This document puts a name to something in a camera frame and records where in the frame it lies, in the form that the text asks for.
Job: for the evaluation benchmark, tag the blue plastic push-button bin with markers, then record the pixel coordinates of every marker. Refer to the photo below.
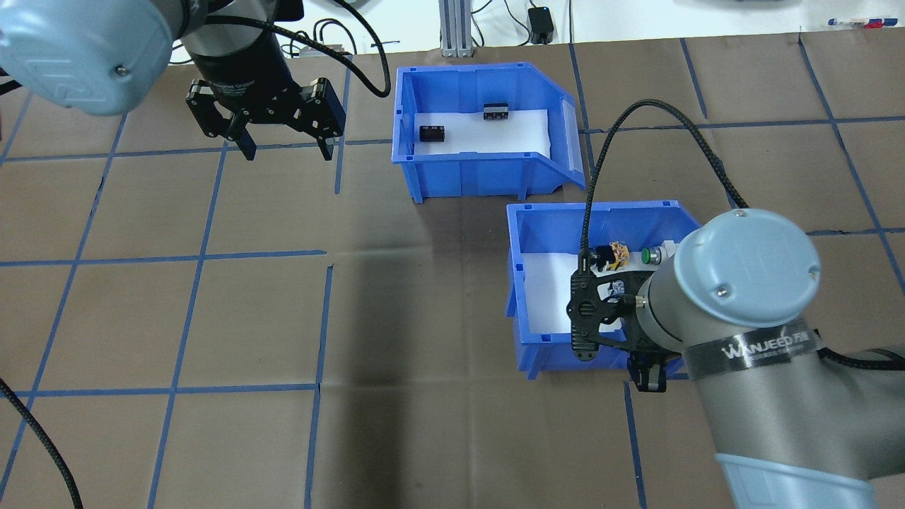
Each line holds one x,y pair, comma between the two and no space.
537,357

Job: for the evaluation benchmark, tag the blue plastic battery bin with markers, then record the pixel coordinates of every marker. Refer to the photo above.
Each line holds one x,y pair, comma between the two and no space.
459,177

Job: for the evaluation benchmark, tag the silver hub box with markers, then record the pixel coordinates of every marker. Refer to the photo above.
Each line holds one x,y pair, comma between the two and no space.
332,51

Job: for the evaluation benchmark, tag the black cylindrical battery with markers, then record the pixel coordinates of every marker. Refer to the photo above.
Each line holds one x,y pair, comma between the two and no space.
496,112

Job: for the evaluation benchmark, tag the green push button white block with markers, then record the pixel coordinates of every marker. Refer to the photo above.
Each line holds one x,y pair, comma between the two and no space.
661,256

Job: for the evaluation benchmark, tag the black connector block left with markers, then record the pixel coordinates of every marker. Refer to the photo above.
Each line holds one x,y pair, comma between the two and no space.
433,133

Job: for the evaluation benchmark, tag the white foam sheet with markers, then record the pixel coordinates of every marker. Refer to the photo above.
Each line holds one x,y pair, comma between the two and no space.
495,138
548,297

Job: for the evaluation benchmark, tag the black power adapter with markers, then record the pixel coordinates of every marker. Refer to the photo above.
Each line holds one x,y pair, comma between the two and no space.
541,25

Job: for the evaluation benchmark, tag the blue marker pen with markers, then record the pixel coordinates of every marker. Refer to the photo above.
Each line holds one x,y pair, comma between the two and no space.
845,22

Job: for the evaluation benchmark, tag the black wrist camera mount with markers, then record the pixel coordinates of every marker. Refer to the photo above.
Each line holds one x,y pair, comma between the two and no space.
583,311
290,8

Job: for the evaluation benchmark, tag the black selector switch yellow block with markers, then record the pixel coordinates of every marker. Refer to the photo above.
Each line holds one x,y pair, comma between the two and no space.
609,256

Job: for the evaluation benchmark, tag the aluminium extrusion post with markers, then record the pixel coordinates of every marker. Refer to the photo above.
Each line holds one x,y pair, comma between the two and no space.
457,28

